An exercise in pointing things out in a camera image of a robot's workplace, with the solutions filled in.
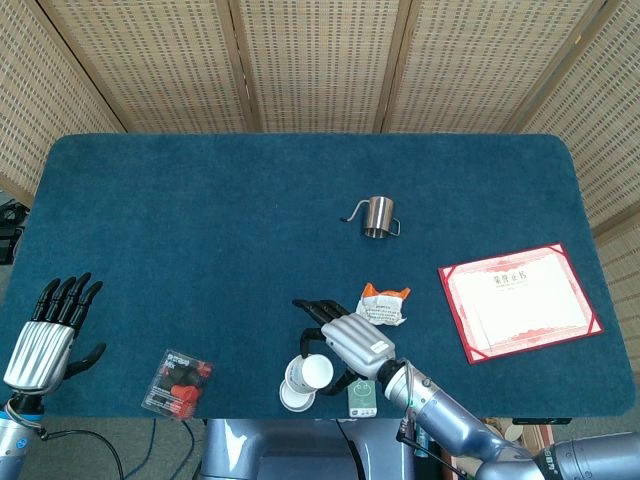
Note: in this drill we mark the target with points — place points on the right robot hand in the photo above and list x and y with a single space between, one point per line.
357 342

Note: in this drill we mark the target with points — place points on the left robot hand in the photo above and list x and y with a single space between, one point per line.
40 355

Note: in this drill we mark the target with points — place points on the white paper cup green flower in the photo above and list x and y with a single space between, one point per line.
317 371

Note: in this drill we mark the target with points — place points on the white paper cup blue flower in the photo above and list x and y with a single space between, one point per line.
296 400

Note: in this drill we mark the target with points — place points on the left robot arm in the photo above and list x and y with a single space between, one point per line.
12 445

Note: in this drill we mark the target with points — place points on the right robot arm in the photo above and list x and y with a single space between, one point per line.
450 415

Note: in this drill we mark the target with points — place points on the crumpled white orange snack wrapper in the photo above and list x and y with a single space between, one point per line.
385 305

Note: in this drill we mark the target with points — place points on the green tissue pack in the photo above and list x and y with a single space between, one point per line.
362 402

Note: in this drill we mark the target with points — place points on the black equipment on floor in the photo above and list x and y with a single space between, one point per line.
7 240

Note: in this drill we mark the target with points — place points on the blue-grey robot torso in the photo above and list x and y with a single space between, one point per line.
300 450

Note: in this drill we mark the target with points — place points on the steel gooseneck pour-over kettle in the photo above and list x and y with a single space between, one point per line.
377 215

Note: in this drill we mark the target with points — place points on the clear box red black contents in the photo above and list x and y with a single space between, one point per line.
175 385

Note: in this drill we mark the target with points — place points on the red certificate folder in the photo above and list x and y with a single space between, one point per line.
520 305

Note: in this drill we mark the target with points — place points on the blue carpet table mat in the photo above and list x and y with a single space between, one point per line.
200 250

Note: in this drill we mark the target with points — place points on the brown clutter bin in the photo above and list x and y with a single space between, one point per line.
537 434

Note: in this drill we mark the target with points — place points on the bamboo folding screen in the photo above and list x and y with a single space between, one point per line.
320 60

